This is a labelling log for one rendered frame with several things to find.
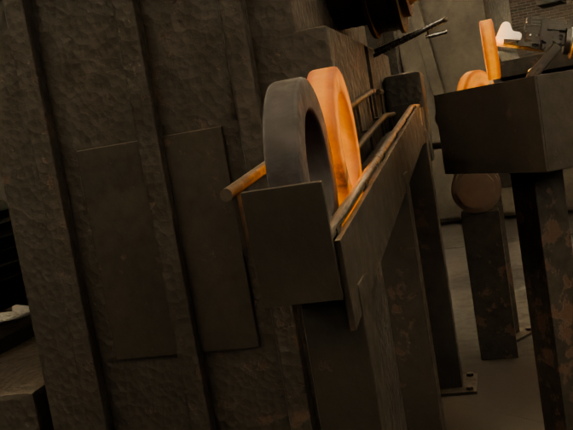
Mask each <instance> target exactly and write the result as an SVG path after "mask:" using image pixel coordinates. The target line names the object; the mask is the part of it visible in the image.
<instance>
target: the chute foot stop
mask: <svg viewBox="0 0 573 430"><path fill-rule="evenodd" d="M240 197H241V200H242V205H243V209H244V213H245V218H246V226H247V230H248V234H249V238H250V243H251V247H252V255H253V259H254V264H255V268H256V272H257V276H258V284H259V288H260V293H261V297H262V301H263V308H270V307H278V306H286V305H301V304H310V303H318V302H326V301H334V300H342V299H343V298H344V295H343V289H342V285H341V280H340V275H339V267H338V261H337V257H336V252H335V247H334V243H333V234H332V229H331V224H330V219H329V215H328V210H327V201H326V196H325V191H324V187H323V181H322V180H320V181H314V182H307V183H297V184H291V185H286V186H280V187H273V188H267V189H257V190H251V191H245V192H241V193H240Z"/></svg>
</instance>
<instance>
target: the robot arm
mask: <svg viewBox="0 0 573 430"><path fill-rule="evenodd" d="M571 26H572V20H550V19H549V18H548V17H538V16H528V17H527V19H526V23H525V26H524V32H523V34H524V38H523V40H521V38H522V34H521V33H520V32H515V31H513V30H512V28H511V25H510V23H509V22H503V23H502V24H501V27H500V30H499V31H498V33H497V36H496V43H497V46H502V47H508V48H516V49H523V50H531V51H540V52H544V51H546V49H547V48H548V46H549V45H550V44H551V43H552V42H553V45H552V46H551V47H550V48H549V49H548V51H547V52H546V53H545V54H544V55H543V57H542V58H541V59H540V60H539V61H538V62H537V63H536V64H535V66H534V67H532V68H530V69H529V70H528V72H527V73H526V74H527V75H526V77H530V76H535V75H541V74H542V72H543V71H544V69H545V68H546V67H547V66H548V64H549V63H550V62H551V61H552V60H553V58H554V57H555V56H556V55H557V54H558V52H559V51H560V50H562V55H567V56H568V58H569V59H571V60H573V28H572V27H571ZM559 36H560V37H562V39H561V38H559ZM561 46H563V47H561Z"/></svg>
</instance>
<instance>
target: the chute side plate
mask: <svg viewBox="0 0 573 430"><path fill-rule="evenodd" d="M420 113H421V115H420ZM421 119H422V121H421ZM425 129H426V126H425V115H424V109H423V108H422V107H417V108H415V109H414V111H413V112H412V113H411V115H410V117H409V118H408V121H407V122H406V124H405V126H404V127H403V128H402V130H401V132H400V134H399V135H398V137H397V138H396V140H395V141H394V143H393V145H392V146H391V149H390V150H389V152H388V154H387V155H386V156H385V158H384V160H383V161H382V163H381V165H380V166H379V169H378V170H377V171H376V173H375V174H374V176H373V178H372V180H371V182H370V183H369V185H368V187H367V188H366V189H365V191H364V193H363V194H362V197H361V198H360V200H359V201H358V202H357V204H356V206H355V208H354V210H353V211H352V213H351V214H350V216H349V217H348V219H347V221H346V222H345V224H344V226H343V228H342V230H341V231H340V233H339V235H338V236H337V237H336V239H335V241H334V245H335V249H336V254H337V259H338V264H339V273H340V277H341V282H342V287H343V291H344V300H345V305H346V310H347V315H348V319H349V325H350V331H354V330H357V327H358V324H359V322H360V319H361V317H362V310H361V305H360V300H359V293H358V288H357V283H358V282H359V281H360V279H361V278H362V276H363V274H364V273H365V271H366V272H367V273H368V280H369V285H370V290H371V288H372V286H373V282H374V279H375V277H376V274H377V272H378V269H379V265H380V263H381V260H382V258H383V255H384V252H385V249H386V246H387V243H388V240H389V239H390V236H391V232H392V229H393V227H394V224H395V222H396V218H397V215H398V213H399V210H400V207H401V205H402V201H403V198H404V195H405V194H406V189H405V183H404V177H403V173H404V172H405V171H407V172H408V180H409V182H410V179H411V177H412V174H413V172H414V168H415V165H416V162H417V160H418V158H419V155H420V150H421V149H422V146H423V145H424V144H425V143H426V141H425Z"/></svg>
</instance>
